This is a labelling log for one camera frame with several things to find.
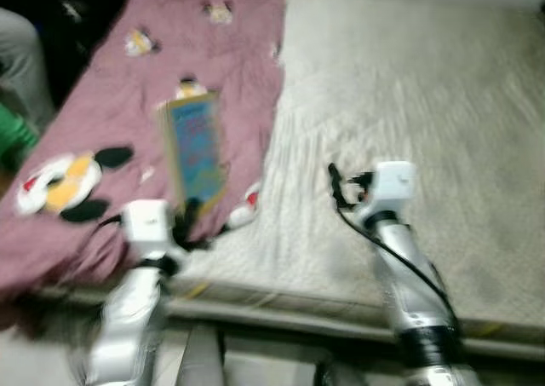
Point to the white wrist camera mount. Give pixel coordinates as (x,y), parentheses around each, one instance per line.
(393,186)
(149,226)

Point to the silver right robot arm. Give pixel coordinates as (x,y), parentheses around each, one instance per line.
(409,292)

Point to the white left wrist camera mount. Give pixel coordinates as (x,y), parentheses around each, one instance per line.
(149,226)

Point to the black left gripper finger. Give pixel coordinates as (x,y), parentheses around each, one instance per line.
(193,208)

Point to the beige quilted mattress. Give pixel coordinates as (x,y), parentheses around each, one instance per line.
(400,105)

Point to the pink mouse print bedsheet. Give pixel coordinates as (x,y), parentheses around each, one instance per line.
(102,105)

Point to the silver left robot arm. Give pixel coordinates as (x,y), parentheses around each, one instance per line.
(128,318)

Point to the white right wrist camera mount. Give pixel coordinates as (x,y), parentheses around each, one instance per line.
(393,186)

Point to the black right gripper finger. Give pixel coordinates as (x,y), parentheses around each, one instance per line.
(337,184)

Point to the grey robot left leg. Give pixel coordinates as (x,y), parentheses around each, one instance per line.
(200,360)

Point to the colourful children's book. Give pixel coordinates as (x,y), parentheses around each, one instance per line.
(194,147)

